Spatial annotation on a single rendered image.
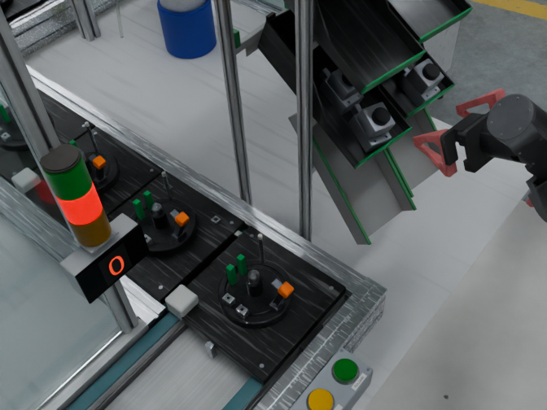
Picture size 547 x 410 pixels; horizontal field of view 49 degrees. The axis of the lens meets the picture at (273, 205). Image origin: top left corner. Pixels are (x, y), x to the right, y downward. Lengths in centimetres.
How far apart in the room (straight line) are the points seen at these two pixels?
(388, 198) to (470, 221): 27
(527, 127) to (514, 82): 254
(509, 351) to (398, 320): 21
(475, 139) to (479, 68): 248
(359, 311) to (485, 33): 263
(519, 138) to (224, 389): 67
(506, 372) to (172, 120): 102
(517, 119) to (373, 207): 51
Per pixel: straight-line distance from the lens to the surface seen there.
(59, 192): 80
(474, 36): 355
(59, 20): 207
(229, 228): 123
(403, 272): 131
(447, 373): 121
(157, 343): 115
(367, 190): 119
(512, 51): 348
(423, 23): 106
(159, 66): 186
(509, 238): 141
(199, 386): 112
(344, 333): 110
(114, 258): 92
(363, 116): 102
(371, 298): 114
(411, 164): 128
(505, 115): 75
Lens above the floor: 193
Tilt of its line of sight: 50 degrees down
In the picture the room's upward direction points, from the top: 4 degrees counter-clockwise
